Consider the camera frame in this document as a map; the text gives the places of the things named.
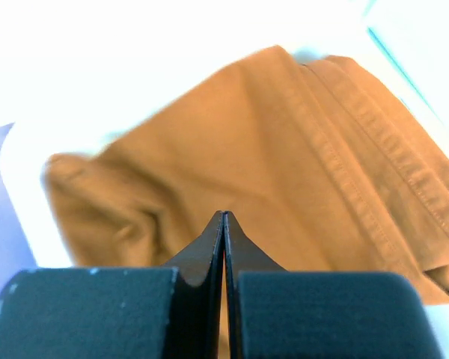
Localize white plastic basket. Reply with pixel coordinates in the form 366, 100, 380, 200
0, 0, 449, 359

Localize brown trousers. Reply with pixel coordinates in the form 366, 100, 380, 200
46, 46, 449, 304

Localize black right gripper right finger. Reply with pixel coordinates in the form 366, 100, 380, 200
223, 212, 442, 358

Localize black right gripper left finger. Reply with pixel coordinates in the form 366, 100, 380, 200
0, 212, 225, 358

